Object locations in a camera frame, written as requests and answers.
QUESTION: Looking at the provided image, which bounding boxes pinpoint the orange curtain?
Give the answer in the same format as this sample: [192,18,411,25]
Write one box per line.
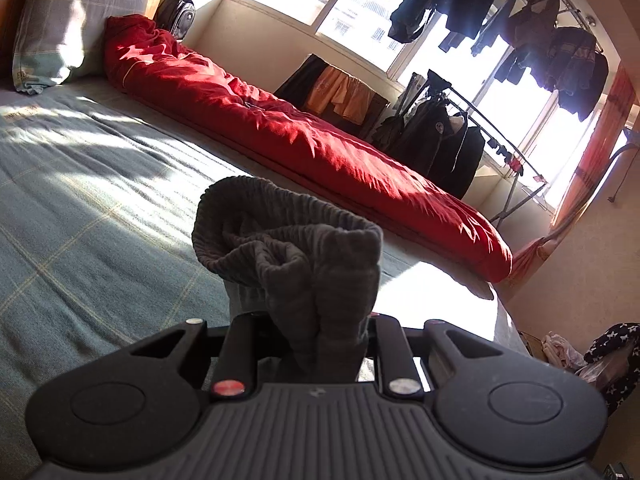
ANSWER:
[510,65,638,281]

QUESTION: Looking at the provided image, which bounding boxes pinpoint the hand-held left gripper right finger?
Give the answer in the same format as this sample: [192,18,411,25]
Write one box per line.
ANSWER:
[366,314,490,402]

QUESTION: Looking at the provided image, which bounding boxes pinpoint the grey sweatpants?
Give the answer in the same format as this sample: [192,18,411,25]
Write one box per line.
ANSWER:
[191,176,385,383]

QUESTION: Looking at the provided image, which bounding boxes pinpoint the red quilt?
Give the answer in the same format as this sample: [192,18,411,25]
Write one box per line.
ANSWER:
[103,15,514,283]

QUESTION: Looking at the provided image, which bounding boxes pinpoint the orange draped cloth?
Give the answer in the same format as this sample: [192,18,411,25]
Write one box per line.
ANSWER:
[305,66,373,123]

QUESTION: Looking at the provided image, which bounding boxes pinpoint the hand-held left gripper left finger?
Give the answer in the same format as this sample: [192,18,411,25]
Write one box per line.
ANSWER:
[130,311,273,402]

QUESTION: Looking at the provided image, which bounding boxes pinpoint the black jacket with round badge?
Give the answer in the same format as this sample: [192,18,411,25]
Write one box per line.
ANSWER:
[400,95,468,181]

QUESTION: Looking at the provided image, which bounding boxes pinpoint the black draped cloth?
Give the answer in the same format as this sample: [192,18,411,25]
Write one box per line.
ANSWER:
[274,53,331,111]

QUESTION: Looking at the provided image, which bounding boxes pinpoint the window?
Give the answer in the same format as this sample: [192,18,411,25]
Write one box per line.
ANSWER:
[227,0,611,211]

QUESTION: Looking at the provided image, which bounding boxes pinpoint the grey plaid pillow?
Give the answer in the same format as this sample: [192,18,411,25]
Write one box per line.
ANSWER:
[12,0,151,96]

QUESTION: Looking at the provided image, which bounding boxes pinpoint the star print dark cloth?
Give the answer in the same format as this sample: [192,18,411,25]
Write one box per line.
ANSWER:
[584,322,640,413]

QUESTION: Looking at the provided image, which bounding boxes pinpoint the black backpack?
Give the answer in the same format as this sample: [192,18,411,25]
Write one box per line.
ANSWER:
[155,0,197,41]

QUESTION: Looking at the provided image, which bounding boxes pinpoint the dark hanging bag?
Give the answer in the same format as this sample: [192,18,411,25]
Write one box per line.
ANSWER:
[372,72,426,151]

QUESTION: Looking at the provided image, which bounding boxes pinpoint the metal clothes rack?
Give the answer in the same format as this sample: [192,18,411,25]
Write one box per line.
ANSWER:
[425,70,551,226]

